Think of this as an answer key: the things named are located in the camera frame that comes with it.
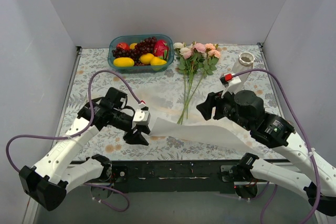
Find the dark red grape bunch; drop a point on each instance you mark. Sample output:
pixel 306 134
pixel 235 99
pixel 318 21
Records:
pixel 144 47

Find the pink rose stem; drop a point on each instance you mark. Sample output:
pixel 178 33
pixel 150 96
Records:
pixel 198 49

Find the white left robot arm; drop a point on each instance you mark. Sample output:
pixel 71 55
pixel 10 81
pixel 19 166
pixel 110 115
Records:
pixel 50 179

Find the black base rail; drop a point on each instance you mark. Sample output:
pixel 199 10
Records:
pixel 170 176

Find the orange fruit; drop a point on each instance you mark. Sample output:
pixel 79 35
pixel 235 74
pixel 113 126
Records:
pixel 133 46

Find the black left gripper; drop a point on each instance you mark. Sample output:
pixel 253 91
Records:
pixel 133 132

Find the yellow mango left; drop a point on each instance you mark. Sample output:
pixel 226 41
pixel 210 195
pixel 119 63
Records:
pixel 123 62

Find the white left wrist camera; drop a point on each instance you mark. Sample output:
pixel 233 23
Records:
pixel 142 115

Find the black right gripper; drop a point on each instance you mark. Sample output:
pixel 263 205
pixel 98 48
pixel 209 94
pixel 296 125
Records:
pixel 217 107

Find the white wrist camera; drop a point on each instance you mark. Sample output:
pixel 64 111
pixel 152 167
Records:
pixel 230 83
pixel 142 115

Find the white ribbed vase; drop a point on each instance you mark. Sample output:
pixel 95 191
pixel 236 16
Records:
pixel 244 62

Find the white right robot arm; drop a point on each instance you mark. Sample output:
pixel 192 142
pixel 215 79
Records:
pixel 315 181

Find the white wrapping paper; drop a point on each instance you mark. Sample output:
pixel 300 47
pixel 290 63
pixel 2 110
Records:
pixel 199 134

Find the yellow mango right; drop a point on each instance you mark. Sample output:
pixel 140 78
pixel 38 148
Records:
pixel 156 61

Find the yellow mango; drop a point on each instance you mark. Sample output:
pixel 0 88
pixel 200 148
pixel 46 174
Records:
pixel 123 62
pixel 156 61

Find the yellow lemon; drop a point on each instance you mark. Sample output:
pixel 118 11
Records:
pixel 146 58

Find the white rose stem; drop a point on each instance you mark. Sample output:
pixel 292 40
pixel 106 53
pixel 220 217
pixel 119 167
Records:
pixel 186 68

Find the peach rose stem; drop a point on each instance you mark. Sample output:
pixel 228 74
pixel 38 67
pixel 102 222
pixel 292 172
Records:
pixel 211 57

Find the teal plastic fruit basket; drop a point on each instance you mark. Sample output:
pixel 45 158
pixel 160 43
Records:
pixel 135 39

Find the red dragon fruit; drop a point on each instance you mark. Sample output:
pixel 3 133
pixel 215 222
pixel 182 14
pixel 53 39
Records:
pixel 161 49

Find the floral tablecloth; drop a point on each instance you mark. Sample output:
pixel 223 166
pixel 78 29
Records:
pixel 91 77

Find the red apple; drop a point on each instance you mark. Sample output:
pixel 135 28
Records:
pixel 123 46

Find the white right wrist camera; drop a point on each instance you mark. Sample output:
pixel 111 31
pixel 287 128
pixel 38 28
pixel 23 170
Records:
pixel 230 83

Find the cream rose stem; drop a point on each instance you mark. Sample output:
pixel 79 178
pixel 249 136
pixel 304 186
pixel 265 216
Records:
pixel 177 47

